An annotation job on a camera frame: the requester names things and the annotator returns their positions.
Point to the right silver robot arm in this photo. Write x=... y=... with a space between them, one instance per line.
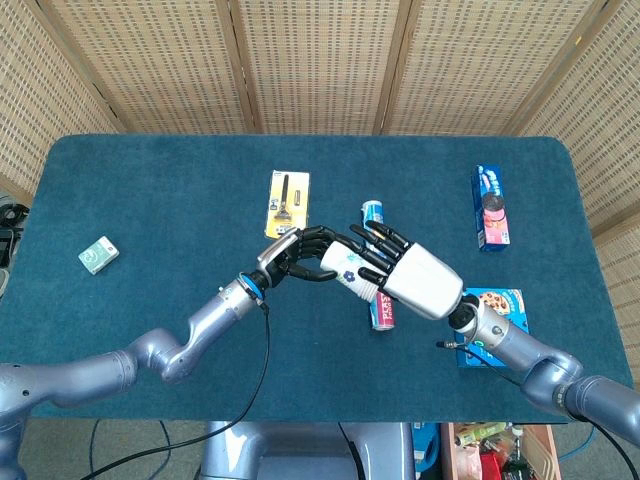
x=540 y=357

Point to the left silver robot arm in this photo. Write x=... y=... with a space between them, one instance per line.
x=150 y=350

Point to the dark equipment clutter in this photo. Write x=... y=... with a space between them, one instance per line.
x=10 y=235

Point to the plastic wrap roll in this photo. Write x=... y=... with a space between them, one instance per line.
x=384 y=315

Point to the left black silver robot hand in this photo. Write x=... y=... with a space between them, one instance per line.
x=287 y=257

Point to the woven rattan folding screen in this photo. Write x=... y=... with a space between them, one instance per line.
x=320 y=65

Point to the blue chocolate chip cookie box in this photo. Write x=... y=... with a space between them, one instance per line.
x=507 y=300

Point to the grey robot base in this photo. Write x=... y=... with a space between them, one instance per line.
x=305 y=452

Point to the small green white card box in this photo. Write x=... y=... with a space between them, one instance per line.
x=98 y=255

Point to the blue sandwich cookie box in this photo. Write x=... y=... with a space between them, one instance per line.
x=491 y=210

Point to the razor in yellow blister pack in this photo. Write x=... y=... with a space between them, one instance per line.
x=288 y=200

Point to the pink crate with goods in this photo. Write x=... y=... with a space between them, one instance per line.
x=500 y=452

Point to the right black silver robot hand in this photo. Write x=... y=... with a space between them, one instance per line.
x=420 y=282

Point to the blue table mat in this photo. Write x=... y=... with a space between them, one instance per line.
x=320 y=370

